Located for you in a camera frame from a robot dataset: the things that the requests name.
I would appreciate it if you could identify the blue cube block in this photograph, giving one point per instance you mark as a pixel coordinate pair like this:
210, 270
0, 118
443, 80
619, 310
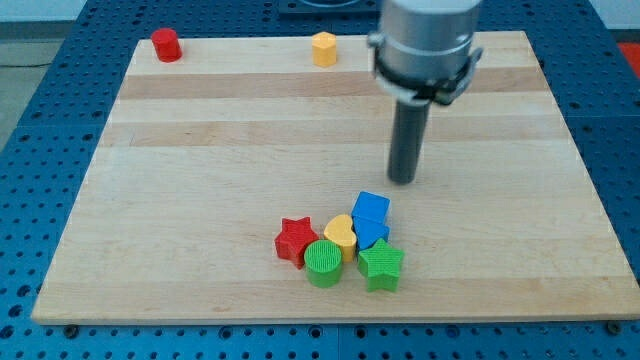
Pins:
370, 206

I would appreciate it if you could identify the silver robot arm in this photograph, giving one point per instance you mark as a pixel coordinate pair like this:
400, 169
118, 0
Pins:
422, 49

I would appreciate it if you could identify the yellow heart block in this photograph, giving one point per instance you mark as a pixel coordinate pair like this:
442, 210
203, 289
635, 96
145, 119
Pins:
339, 231

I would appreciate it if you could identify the green star block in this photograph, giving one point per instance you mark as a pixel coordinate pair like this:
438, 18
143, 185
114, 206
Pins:
381, 266

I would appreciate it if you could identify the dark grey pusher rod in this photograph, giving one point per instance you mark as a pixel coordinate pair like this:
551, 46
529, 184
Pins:
409, 127

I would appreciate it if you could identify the red star block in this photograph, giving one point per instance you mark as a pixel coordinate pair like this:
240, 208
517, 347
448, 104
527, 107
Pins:
294, 238

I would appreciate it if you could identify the yellow hexagon block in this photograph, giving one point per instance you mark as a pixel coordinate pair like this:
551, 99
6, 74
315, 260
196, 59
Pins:
324, 49

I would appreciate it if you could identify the green cylinder block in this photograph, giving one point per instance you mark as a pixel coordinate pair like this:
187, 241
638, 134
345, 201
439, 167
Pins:
323, 263

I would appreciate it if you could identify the red cylinder block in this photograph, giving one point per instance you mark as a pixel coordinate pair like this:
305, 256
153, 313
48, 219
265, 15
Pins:
166, 45

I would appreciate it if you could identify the blue triangular block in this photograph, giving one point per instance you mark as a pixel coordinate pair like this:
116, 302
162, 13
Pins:
368, 232

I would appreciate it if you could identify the wooden board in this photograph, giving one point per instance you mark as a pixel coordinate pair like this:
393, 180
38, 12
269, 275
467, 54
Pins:
202, 159

